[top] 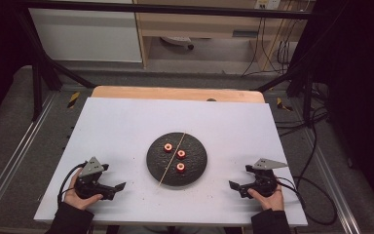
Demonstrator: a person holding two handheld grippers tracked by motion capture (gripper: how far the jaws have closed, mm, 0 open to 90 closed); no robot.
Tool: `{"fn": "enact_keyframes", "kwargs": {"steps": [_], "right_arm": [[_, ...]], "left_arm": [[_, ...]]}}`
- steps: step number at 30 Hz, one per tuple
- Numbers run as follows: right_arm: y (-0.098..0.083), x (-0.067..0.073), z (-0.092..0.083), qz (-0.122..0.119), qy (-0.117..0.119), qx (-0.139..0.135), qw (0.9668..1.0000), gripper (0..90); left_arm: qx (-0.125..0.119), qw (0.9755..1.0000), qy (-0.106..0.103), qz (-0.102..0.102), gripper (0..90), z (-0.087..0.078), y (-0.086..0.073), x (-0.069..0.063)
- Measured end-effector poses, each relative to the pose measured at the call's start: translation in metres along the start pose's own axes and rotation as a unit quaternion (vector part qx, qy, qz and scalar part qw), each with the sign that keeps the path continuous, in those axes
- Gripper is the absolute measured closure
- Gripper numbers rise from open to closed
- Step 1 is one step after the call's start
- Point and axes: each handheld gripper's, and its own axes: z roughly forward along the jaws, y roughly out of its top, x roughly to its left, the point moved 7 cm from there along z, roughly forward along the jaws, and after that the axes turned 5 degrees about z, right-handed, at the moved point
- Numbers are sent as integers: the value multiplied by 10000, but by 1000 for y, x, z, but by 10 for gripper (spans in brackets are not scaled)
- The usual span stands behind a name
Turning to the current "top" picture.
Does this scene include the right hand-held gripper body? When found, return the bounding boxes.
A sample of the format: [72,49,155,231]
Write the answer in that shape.
[244,157,288,198]

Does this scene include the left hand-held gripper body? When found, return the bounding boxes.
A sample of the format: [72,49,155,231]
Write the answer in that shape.
[73,156,110,200]

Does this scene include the black round plate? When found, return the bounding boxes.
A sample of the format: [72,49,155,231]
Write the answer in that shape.
[146,132,208,188]

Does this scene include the person's right hand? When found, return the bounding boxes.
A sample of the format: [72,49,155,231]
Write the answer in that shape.
[246,186,285,213]

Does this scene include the person's left hand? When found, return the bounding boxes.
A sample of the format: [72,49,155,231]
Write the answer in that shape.
[63,169,104,212]

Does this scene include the white table board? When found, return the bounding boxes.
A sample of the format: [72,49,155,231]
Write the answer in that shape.
[33,97,309,228]

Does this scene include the yellow black tape strip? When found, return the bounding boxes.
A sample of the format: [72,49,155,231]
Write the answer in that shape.
[66,91,81,110]
[276,97,294,112]

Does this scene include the wooden table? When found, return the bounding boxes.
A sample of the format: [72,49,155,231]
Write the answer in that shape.
[91,85,267,104]

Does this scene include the white cabinet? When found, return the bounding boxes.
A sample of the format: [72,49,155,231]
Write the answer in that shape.
[28,0,143,63]

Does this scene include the white chair base with wheel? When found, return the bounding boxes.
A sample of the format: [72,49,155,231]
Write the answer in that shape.
[160,35,196,51]

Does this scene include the light wooden desk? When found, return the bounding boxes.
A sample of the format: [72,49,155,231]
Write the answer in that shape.
[132,0,316,71]

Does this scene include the white power outlet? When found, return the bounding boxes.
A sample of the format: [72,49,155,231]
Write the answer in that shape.
[254,0,282,11]

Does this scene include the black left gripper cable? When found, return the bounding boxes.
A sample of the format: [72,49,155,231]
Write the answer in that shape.
[56,161,89,205]

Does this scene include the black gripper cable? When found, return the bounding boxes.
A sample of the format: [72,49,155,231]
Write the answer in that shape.
[274,130,338,226]
[56,161,89,205]

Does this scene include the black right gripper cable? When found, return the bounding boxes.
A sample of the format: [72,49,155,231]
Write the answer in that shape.
[274,130,338,226]

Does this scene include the aluminium floor rail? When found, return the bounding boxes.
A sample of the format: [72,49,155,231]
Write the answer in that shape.
[300,128,365,234]
[0,92,58,222]

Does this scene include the black floor cable bundle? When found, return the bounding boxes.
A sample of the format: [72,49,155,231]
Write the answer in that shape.
[273,82,330,138]

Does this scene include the hanging cables behind desk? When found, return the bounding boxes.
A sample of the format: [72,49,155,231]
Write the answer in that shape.
[241,9,301,78]

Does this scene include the black metal frame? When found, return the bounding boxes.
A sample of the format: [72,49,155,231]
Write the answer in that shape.
[11,0,318,123]

